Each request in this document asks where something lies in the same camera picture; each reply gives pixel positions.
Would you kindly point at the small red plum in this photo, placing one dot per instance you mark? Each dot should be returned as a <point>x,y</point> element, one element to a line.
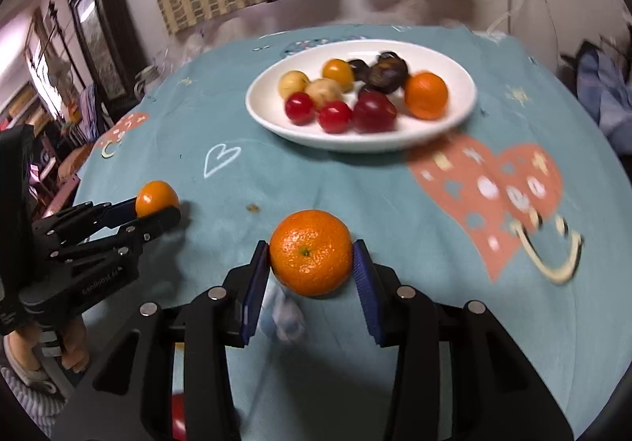
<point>299,108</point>

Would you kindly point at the dark plum at back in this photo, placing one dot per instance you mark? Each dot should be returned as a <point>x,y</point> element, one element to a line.
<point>389,58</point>

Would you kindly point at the small yellow loquat fruit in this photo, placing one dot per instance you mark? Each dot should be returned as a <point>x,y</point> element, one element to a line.
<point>292,82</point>

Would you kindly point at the dark purple passion fruit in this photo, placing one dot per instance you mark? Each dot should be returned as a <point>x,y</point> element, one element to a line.
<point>386,76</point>

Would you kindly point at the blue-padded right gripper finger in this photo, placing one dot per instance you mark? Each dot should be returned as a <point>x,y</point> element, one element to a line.
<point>127,393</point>
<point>496,394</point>

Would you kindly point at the small yellow-orange fruit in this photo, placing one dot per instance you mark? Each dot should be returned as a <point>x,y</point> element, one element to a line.
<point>341,72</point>

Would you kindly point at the person's hand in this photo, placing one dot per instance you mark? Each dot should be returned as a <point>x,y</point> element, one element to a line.
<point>26,346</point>

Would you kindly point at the large red plum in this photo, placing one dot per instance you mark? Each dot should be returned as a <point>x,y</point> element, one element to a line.
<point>374,113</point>

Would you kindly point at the blue clothes pile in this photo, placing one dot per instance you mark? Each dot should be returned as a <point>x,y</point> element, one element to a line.
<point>605,96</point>

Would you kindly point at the yellow-red small apple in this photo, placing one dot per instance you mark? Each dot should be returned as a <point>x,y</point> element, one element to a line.
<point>323,91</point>

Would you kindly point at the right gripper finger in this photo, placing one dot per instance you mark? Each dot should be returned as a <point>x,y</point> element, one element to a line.
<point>74,225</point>
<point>108,244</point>

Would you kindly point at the dark framed mirror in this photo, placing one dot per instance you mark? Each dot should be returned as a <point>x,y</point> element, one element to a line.
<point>111,49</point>

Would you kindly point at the large orange tangerine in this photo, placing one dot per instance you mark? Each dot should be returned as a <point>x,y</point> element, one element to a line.
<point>426,96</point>

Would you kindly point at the dark plum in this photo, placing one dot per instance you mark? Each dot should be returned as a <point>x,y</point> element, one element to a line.
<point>389,58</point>
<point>360,70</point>

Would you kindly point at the orange tangerine small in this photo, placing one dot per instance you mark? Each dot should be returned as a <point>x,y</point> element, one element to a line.
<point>155,196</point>

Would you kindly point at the teal patterned tablecloth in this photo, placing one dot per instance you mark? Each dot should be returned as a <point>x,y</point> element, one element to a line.
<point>525,208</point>

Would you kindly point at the dark plum near centre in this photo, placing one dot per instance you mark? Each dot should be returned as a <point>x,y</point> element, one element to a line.
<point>360,70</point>

